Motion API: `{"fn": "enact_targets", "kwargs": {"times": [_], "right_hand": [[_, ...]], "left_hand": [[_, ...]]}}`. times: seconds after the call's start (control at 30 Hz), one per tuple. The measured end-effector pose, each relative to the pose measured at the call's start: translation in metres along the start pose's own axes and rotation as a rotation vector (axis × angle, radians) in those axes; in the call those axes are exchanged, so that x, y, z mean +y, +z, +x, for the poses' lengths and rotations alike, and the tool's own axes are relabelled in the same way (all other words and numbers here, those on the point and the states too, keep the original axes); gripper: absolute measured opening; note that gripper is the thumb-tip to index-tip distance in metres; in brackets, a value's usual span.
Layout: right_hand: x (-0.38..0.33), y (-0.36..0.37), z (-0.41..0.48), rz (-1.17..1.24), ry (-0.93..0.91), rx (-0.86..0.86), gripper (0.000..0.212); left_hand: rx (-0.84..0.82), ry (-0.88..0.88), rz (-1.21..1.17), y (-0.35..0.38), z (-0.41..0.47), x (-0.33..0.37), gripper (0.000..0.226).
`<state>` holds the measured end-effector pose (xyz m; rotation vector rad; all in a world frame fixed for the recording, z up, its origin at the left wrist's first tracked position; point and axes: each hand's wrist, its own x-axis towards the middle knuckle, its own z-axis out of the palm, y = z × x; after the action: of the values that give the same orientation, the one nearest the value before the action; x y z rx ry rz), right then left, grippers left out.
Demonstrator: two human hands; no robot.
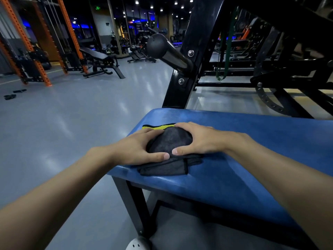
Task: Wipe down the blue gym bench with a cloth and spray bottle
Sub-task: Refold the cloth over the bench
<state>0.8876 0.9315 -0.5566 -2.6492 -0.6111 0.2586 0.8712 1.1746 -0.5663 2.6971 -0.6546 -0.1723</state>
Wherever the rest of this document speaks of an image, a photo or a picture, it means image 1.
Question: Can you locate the person's right hand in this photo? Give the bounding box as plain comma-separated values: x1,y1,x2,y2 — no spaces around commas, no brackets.
171,122,234,157

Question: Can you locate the person's left hand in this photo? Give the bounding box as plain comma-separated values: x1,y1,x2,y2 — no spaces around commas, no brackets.
112,128,170,166

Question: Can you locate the grey and yellow cleaning cloth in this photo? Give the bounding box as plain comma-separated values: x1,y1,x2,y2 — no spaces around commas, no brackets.
136,123,204,177

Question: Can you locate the blue padded bench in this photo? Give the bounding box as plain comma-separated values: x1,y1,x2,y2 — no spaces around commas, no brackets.
108,108,333,250

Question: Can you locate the person's right forearm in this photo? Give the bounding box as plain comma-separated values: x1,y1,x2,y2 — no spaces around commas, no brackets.
226,132,333,250

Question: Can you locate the person's left forearm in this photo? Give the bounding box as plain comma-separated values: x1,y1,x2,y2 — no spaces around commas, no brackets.
0,146,119,250

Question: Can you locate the black adjustable incline bench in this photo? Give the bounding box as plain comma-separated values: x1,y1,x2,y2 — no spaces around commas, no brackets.
79,47,126,79

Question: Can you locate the perforated steel adjustment arc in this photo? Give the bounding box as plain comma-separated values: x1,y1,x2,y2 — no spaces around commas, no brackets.
254,27,287,115

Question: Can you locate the green resistance band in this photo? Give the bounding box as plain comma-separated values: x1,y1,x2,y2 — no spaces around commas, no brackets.
216,7,237,81

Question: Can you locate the orange perforated power rack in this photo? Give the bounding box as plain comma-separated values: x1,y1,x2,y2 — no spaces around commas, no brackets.
0,0,89,87

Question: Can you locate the black weight machine frame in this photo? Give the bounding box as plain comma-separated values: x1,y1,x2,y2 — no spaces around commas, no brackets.
194,0,333,120

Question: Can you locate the black upright post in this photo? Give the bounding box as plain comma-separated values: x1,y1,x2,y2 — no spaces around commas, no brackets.
162,0,225,109

